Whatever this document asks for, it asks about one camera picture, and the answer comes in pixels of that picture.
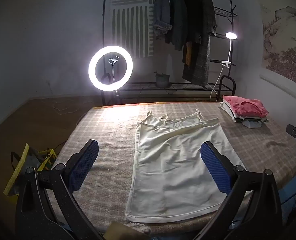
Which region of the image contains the landscape wall mural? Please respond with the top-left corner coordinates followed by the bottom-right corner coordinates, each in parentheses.
top-left (259, 4), bottom-right (296, 90)

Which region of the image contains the black metal chair frame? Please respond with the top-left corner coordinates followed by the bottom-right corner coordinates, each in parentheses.
top-left (218, 76), bottom-right (236, 99)

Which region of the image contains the white clip lamp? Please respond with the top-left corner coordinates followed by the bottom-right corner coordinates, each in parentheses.
top-left (221, 32), bottom-right (238, 67)

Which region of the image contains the phone holder clamp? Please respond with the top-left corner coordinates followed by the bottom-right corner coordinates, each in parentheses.
top-left (108, 58), bottom-right (119, 83)

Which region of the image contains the potted plant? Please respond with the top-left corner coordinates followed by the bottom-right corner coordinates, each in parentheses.
top-left (155, 71), bottom-right (171, 88)

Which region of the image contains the black coat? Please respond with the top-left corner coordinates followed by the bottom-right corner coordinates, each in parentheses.
top-left (180, 0), bottom-right (203, 45)

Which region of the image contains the grey-blue folded garment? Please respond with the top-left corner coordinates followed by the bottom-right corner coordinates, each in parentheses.
top-left (242, 119), bottom-right (263, 129)

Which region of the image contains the striped hanging cloth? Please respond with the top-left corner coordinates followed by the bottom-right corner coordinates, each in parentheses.
top-left (110, 0), bottom-right (155, 58)

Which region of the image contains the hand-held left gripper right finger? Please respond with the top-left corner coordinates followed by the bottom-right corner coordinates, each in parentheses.
top-left (193, 141), bottom-right (283, 240)

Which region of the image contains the white lamp cable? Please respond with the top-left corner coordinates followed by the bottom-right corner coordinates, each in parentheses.
top-left (210, 66), bottom-right (225, 102)

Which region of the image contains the white camisole top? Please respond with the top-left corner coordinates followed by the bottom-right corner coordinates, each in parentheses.
top-left (125, 109), bottom-right (247, 223)

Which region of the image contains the white curved headboard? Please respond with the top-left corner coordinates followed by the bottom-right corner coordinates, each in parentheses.
top-left (259, 71), bottom-right (296, 99)

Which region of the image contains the grey plaid coat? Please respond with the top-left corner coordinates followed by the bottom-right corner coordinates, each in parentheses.
top-left (182, 0), bottom-right (218, 85)

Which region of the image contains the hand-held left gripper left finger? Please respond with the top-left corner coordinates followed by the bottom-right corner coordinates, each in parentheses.
top-left (15, 139), bottom-right (106, 240)

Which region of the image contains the denim jacket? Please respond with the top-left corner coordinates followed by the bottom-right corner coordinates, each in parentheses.
top-left (153, 0), bottom-right (173, 39)

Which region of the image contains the ring light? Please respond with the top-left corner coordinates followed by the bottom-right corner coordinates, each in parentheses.
top-left (88, 45), bottom-right (134, 92)

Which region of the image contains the yellow hanging garment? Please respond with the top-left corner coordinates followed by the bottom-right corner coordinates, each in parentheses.
top-left (184, 41), bottom-right (193, 67)

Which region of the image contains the dark green jacket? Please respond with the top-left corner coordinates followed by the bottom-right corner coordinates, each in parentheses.
top-left (166, 0), bottom-right (188, 51)

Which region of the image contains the white floor cable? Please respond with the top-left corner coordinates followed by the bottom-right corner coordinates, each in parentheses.
top-left (53, 100), bottom-right (88, 115)

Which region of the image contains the beige plaid blanket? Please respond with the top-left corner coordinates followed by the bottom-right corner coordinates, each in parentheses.
top-left (48, 101), bottom-right (296, 240)

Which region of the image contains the yellow shopping bag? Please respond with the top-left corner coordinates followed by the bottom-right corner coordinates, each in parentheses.
top-left (3, 142), bottom-right (57, 197)

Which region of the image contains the white folded garment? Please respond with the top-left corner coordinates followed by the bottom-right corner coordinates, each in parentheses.
top-left (219, 101), bottom-right (268, 123)

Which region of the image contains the black metal clothes rack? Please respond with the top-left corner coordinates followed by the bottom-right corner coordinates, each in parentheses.
top-left (101, 0), bottom-right (238, 105)

